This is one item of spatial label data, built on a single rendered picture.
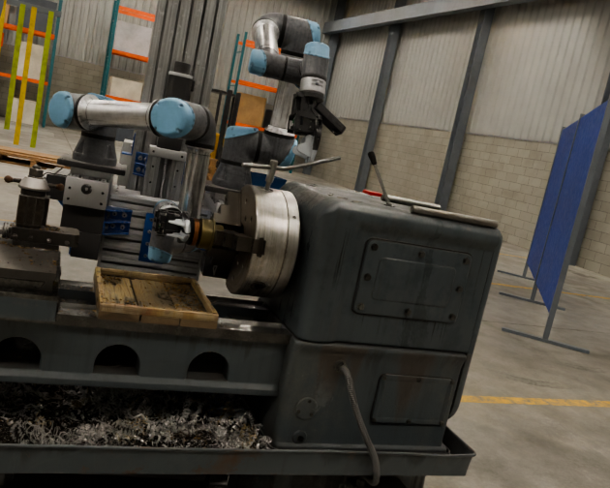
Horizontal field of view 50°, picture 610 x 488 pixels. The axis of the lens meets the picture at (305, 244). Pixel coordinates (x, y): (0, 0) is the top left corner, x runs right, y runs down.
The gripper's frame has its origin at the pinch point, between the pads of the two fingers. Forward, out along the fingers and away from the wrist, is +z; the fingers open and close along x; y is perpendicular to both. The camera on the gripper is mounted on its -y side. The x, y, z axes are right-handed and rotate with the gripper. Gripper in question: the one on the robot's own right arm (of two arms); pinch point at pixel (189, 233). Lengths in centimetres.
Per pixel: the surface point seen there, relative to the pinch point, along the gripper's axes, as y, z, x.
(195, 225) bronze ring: -1.4, -0.5, 2.5
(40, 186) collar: 38.8, -7.8, 5.3
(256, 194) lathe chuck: -15.4, 3.6, 14.1
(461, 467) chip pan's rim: -87, 26, -53
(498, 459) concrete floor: -193, -78, -108
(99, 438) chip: 17, 19, -51
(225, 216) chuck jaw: -10.2, -4.9, 5.5
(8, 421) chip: 38, 6, -54
